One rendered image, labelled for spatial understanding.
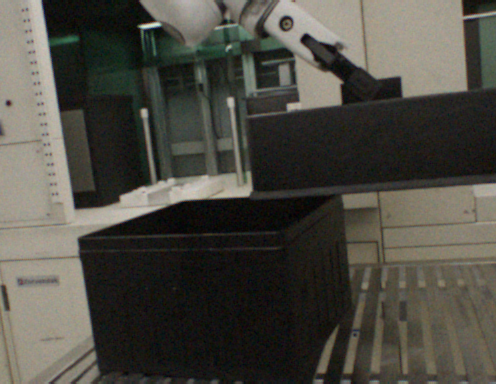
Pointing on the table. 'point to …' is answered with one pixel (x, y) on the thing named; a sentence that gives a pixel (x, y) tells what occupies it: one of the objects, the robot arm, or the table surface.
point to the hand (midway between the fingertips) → (364, 85)
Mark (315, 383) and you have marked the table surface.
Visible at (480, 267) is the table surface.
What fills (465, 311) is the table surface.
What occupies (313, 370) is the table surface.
